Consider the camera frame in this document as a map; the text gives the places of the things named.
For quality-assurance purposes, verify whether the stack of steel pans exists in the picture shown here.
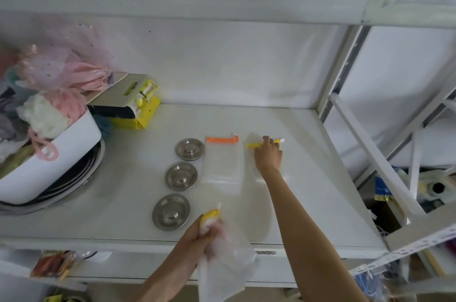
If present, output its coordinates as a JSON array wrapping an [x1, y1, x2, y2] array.
[[0, 137, 106, 217]]

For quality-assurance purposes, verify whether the clear yellow-zip bag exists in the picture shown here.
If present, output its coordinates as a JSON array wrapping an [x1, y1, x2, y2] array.
[[197, 203, 261, 302], [244, 132, 286, 185]]

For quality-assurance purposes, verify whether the white metal shelf rack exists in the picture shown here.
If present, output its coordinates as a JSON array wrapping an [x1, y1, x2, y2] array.
[[0, 0, 456, 302]]

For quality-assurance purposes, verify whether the yellow carded product package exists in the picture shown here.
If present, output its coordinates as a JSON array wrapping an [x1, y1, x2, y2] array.
[[87, 73, 162, 130]]

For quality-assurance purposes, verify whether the clear orange-zip bag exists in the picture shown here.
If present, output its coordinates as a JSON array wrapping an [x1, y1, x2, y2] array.
[[202, 134, 245, 194]]

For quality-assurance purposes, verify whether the person's right forearm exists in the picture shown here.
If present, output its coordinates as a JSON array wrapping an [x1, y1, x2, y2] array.
[[263, 168, 370, 302]]

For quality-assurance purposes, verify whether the pile of mesh bath sponges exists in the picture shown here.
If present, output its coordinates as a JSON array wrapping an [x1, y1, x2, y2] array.
[[0, 20, 116, 179]]

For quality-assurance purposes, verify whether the white plastic basin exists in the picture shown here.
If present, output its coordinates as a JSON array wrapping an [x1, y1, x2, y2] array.
[[0, 109, 103, 205]]

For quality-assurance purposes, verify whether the person's left hand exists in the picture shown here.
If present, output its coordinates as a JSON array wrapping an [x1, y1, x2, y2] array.
[[177, 214, 224, 273]]

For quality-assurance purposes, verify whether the person's right hand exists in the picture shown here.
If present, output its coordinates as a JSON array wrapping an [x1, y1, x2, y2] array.
[[253, 136, 284, 178]]

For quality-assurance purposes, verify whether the round steel sink strainer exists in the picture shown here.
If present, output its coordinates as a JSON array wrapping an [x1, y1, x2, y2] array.
[[152, 193, 191, 232], [165, 161, 199, 192], [175, 138, 206, 162]]

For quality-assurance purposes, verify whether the person's left forearm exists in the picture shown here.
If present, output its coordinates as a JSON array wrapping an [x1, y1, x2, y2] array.
[[136, 254, 201, 302]]

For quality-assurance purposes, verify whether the blue and yellow packet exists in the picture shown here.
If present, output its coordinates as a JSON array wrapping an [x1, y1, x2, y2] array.
[[374, 176, 395, 203]]

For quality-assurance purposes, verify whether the colourful printed packet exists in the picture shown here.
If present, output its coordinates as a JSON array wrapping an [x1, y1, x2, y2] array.
[[30, 250, 78, 280]]

